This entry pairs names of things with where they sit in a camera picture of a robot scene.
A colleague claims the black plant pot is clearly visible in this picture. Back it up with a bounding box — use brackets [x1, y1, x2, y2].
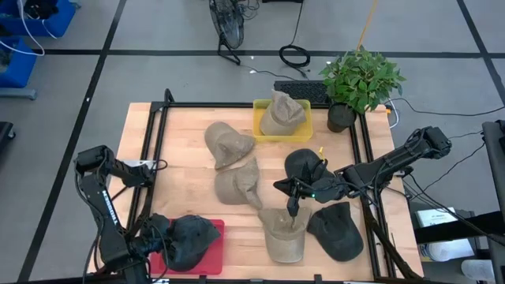
[326, 103, 358, 134]

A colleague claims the white cable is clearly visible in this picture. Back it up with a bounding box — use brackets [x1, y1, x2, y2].
[387, 100, 401, 129]

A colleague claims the black aluminium table frame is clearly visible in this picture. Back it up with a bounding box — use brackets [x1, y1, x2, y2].
[94, 88, 425, 282]

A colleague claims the red plastic bin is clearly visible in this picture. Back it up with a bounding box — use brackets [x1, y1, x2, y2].
[148, 219, 226, 276]

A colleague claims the black floor fan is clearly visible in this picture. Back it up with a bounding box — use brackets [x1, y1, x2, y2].
[208, 0, 245, 66]

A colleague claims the yellow plastic bin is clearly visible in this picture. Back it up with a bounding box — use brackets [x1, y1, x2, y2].
[252, 99, 313, 144]

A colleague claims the black keyboard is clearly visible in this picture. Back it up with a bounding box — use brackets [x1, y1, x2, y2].
[273, 80, 331, 105]

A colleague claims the thin black floor cable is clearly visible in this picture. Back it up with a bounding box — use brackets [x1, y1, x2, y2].
[388, 96, 505, 118]

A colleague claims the white box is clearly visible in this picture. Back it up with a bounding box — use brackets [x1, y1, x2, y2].
[416, 207, 477, 262]

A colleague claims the blue cart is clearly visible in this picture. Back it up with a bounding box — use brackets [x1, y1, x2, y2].
[0, 35, 39, 99]
[0, 0, 78, 39]

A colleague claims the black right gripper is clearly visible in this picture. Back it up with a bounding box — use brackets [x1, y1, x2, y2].
[274, 171, 348, 217]

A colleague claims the yellow hanging cord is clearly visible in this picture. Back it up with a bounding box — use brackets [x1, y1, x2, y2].
[357, 0, 380, 50]

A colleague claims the green leafy plant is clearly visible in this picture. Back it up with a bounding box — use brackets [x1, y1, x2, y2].
[318, 45, 406, 115]

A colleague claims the black baseball cap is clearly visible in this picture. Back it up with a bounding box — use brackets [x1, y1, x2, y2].
[283, 148, 336, 186]
[163, 215, 222, 272]
[306, 201, 365, 263]

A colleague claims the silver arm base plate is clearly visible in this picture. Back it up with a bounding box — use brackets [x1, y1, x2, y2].
[118, 159, 155, 174]

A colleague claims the coiled black cable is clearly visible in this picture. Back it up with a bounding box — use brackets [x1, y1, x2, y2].
[278, 0, 312, 80]

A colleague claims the tan baseball cap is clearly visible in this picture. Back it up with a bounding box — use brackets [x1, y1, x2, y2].
[204, 121, 256, 170]
[257, 207, 312, 264]
[213, 156, 264, 211]
[259, 89, 308, 137]

